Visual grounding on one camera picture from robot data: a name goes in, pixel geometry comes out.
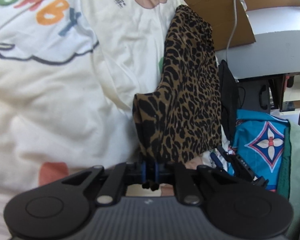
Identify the leopard print skirt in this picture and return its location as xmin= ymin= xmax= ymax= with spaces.
xmin=133 ymin=5 xmax=222 ymax=163

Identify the blue patterned fabric bag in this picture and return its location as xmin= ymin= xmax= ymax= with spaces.
xmin=228 ymin=109 xmax=289 ymax=192

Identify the mint green cloth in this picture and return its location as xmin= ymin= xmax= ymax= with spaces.
xmin=276 ymin=122 xmax=300 ymax=239

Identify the folded black garment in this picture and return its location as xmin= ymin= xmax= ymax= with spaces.
xmin=218 ymin=60 xmax=239 ymax=144

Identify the black bag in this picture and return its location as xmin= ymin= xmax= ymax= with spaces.
xmin=237 ymin=80 xmax=270 ymax=114

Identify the cream bear print blanket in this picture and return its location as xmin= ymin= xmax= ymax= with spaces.
xmin=0 ymin=0 xmax=185 ymax=239

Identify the flattened brown cardboard box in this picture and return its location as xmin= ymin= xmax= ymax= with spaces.
xmin=167 ymin=0 xmax=300 ymax=52

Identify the white power cable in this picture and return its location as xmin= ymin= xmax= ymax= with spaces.
xmin=225 ymin=0 xmax=239 ymax=63

